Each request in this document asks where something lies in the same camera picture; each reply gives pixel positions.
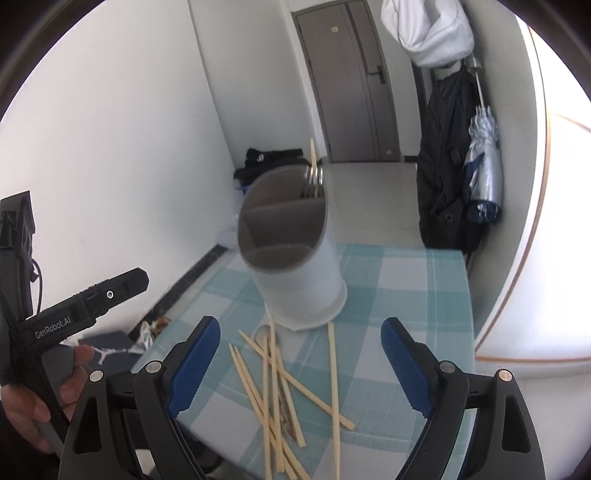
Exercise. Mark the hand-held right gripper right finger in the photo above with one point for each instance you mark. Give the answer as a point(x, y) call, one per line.
point(408, 364)

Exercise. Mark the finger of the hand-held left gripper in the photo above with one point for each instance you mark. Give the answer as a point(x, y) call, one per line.
point(120, 288)

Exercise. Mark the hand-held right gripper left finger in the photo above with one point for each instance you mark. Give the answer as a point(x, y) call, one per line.
point(194, 364)

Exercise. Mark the metal spoon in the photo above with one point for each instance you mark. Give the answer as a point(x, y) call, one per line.
point(263, 333)

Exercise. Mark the bunch of wooden chopsticks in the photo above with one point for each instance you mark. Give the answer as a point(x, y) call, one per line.
point(276, 383)

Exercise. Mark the white grey utensil holder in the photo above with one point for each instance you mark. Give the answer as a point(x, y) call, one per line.
point(300, 286)

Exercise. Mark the light wooden chopstick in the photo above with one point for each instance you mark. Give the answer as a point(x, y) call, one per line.
point(313, 152)

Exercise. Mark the person's left hand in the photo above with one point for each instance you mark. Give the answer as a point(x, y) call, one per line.
point(23, 415)

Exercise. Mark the brown shoe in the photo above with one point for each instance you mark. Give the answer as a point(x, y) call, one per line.
point(161, 323)

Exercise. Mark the white printed socks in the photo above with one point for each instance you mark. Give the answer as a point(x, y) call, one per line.
point(145, 339)

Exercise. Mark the teal checked tablecloth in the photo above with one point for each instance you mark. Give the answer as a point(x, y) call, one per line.
point(392, 286)

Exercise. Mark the white panel with gold trim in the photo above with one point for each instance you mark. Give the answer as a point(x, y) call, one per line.
point(531, 277)

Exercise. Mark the black clothes heap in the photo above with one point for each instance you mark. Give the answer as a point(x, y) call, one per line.
point(268, 159)

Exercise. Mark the metal fork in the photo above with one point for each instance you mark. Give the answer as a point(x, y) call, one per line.
point(314, 181)

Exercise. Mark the silver folded umbrella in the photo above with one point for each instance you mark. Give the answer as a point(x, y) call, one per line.
point(482, 170)

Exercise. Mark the grey brown door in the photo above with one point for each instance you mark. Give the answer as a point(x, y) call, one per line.
point(346, 92)

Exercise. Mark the white hanging jacket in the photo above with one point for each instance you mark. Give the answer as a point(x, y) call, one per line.
point(429, 37)

